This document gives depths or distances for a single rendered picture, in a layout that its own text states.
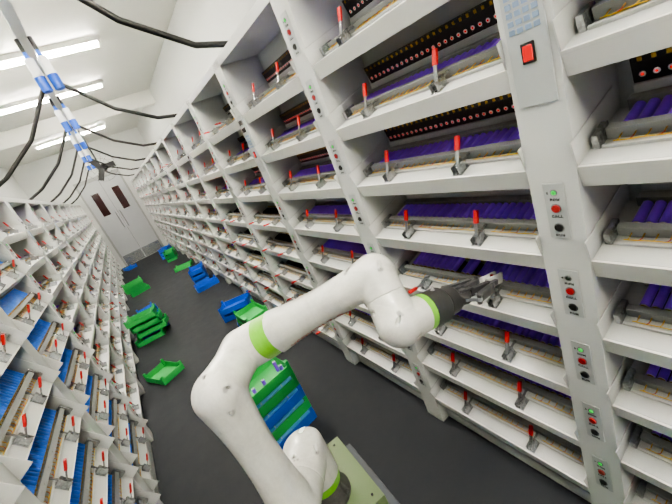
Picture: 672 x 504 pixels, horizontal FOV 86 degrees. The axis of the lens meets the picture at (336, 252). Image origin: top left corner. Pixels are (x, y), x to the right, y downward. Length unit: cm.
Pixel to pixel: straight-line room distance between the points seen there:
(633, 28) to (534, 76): 14
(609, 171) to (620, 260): 18
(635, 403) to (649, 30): 79
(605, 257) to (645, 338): 20
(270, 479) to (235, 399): 24
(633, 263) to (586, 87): 34
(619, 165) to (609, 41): 19
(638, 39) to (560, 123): 15
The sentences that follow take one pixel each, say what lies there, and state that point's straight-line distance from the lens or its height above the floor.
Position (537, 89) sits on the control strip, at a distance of 79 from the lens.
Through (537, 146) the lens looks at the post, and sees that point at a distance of 82.
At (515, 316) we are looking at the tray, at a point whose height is 75.
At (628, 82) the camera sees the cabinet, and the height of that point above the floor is 124.
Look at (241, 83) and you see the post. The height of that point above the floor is 169.
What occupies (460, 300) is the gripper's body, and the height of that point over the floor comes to 88.
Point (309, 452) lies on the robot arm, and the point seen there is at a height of 57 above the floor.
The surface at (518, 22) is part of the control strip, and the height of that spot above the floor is 142.
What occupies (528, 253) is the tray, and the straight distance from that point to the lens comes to 95.
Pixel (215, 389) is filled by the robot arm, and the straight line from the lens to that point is 89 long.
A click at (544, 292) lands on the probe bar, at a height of 80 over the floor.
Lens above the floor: 140
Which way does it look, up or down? 20 degrees down
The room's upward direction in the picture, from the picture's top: 23 degrees counter-clockwise
